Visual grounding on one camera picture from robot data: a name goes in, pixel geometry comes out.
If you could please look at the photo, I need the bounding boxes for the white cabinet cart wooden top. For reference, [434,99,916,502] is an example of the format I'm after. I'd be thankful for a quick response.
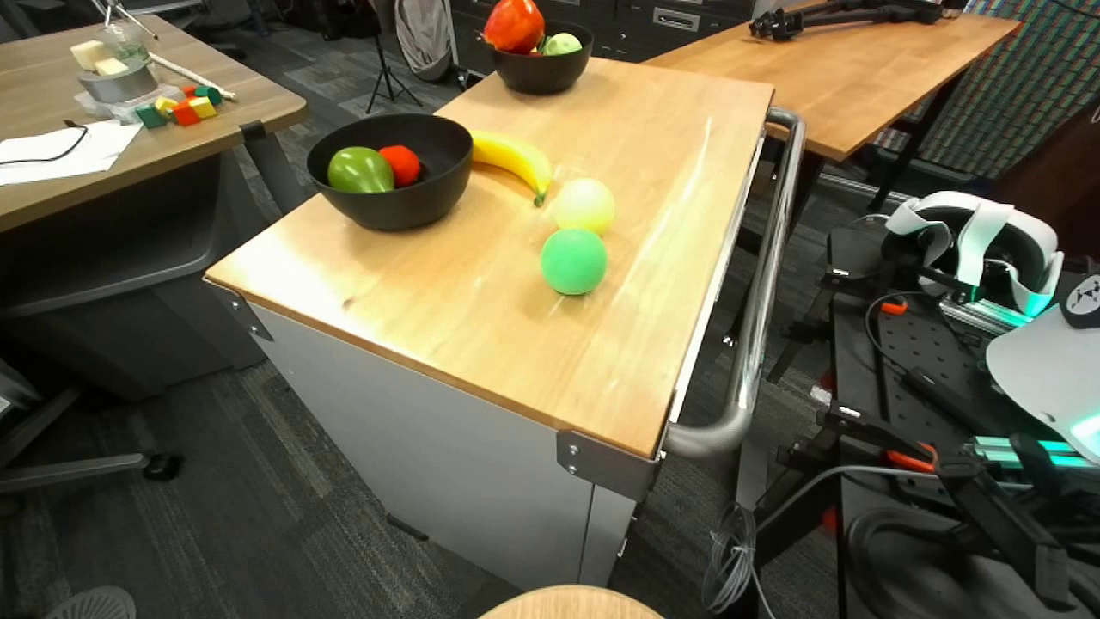
[204,57,808,592]

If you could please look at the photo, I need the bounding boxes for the green ball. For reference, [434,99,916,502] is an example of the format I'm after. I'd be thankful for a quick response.
[540,228,608,297]

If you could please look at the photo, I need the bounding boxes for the pale yellow ball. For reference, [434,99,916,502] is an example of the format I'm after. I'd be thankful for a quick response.
[551,178,616,237]

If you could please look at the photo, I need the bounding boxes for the yellow banana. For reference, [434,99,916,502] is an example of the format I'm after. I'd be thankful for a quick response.
[470,130,553,207]

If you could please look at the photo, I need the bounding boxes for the large black bowl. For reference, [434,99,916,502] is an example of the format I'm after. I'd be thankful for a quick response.
[307,113,474,231]

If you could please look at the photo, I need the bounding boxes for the small red fruit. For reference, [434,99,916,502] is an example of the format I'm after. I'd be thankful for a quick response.
[379,144,422,188]

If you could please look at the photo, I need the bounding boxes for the small black bowl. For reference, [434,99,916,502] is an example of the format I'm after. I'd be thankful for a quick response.
[486,21,594,95]

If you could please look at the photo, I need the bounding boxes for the green pear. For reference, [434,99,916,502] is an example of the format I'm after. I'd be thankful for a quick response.
[327,146,395,194]

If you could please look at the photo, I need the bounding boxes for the large red fruit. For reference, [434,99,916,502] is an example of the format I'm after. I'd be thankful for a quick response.
[482,0,546,55]

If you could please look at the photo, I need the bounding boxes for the round wooden stool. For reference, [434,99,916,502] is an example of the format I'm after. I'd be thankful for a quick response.
[478,585,665,619]

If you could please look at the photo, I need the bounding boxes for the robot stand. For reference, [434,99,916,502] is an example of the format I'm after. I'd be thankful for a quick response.
[749,222,1100,619]

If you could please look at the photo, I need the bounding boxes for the wooden table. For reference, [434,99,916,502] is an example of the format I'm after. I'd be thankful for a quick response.
[643,9,1024,216]

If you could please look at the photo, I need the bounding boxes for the folded black tripod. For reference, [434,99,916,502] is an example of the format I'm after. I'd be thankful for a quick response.
[749,0,946,42]

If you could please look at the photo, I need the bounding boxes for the heap of coloured blocks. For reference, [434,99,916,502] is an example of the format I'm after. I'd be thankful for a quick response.
[135,83,224,130]

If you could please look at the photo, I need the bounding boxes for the white stick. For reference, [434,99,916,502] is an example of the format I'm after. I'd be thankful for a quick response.
[146,52,237,101]

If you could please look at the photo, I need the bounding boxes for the white headset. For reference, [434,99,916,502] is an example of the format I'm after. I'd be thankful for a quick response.
[883,191,1066,319]

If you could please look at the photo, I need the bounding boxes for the black clamp orange trigger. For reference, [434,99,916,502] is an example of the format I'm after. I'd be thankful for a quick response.
[778,401,1073,604]

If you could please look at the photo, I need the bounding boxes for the roll of grey tape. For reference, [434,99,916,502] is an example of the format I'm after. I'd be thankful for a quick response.
[78,64,161,105]

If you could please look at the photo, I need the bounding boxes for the white paper sheets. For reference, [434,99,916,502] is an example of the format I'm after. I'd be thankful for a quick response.
[0,120,144,187]

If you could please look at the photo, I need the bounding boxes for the wooden desk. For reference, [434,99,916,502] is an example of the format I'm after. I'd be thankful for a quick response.
[0,15,309,405]

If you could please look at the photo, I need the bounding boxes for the office chair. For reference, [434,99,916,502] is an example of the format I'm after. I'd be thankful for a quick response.
[0,359,183,518]

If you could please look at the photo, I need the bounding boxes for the cream foam blocks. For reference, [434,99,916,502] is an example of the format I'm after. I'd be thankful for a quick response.
[70,40,130,77]

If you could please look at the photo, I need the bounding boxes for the silver cart handle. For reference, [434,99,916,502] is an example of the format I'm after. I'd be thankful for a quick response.
[663,107,808,459]

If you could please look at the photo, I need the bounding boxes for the coil of grey cable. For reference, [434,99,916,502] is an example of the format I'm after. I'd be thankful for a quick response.
[701,502,776,616]

